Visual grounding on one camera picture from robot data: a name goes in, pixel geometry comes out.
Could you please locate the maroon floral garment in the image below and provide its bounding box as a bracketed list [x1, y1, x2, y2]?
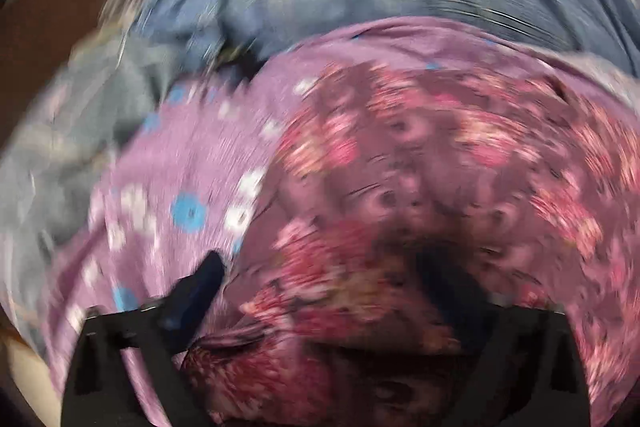
[180, 57, 640, 427]

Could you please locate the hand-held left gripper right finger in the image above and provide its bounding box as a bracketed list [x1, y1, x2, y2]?
[417, 251, 592, 427]

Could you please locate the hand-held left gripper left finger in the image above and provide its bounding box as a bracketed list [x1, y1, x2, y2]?
[60, 249, 226, 427]

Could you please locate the brown wooden headboard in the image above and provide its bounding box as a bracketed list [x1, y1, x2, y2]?
[0, 0, 151, 122]

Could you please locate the grey striped cloth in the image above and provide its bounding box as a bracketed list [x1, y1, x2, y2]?
[0, 52, 176, 333]

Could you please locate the purple floral bedsheet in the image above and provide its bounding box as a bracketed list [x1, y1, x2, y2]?
[40, 17, 640, 427]

